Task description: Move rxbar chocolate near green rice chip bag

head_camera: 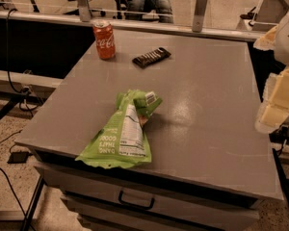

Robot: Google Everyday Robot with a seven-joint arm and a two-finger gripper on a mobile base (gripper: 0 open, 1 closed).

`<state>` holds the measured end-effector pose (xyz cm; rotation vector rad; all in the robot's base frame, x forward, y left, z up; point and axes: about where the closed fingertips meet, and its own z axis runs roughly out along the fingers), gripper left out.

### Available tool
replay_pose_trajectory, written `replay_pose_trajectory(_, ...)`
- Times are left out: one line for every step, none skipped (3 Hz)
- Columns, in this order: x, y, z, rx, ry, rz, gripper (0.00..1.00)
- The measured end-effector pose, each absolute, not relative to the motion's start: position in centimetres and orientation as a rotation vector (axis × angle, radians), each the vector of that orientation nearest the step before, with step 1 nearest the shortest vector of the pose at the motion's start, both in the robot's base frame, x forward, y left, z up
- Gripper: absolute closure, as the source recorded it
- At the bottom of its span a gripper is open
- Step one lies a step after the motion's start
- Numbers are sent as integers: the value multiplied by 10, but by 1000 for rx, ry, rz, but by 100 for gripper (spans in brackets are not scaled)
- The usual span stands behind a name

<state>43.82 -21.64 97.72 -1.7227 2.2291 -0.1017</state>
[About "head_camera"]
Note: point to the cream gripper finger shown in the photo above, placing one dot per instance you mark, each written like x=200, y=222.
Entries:
x=266, y=42
x=274, y=109

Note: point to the dark chocolate rxbar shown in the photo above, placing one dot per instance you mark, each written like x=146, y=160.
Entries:
x=151, y=57

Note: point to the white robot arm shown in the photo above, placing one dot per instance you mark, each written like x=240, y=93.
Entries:
x=281, y=51

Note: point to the green rice chip bag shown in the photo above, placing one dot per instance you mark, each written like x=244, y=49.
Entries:
x=122, y=142

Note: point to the person in jeans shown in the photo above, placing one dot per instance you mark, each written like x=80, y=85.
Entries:
x=137, y=8

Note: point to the orange soda can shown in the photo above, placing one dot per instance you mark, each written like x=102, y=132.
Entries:
x=104, y=39

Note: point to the grey drawer cabinet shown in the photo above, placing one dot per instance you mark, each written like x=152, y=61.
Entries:
x=105, y=203

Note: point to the black power adapter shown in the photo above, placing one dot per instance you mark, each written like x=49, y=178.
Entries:
x=18, y=157

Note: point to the grey metal rail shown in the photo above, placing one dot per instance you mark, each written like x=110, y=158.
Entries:
x=132, y=25

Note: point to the metal bracket post right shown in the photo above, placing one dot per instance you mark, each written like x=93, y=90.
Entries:
x=199, y=14

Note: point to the metal bracket post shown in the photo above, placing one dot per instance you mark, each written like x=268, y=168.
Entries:
x=84, y=10
x=199, y=14

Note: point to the metal bracket post left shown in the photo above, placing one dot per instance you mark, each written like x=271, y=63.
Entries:
x=84, y=10

